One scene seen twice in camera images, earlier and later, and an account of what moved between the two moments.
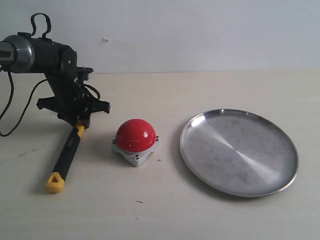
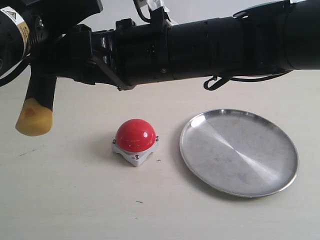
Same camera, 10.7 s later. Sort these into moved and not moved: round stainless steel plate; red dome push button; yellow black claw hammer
Moved: yellow black claw hammer
Not moved: red dome push button; round stainless steel plate
